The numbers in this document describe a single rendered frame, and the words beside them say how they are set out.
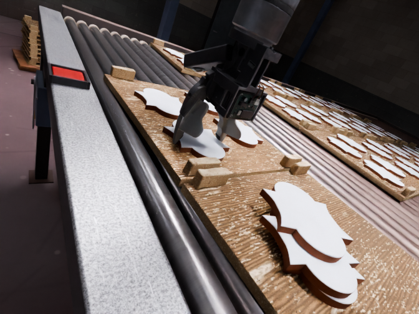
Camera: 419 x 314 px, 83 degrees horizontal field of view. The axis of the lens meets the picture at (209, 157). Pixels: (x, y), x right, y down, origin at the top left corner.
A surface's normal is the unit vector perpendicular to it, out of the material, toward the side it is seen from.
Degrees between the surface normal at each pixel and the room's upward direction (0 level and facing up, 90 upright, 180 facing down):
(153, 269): 0
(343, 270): 0
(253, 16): 91
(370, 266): 0
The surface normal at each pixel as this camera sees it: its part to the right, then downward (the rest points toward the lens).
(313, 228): 0.37, -0.81
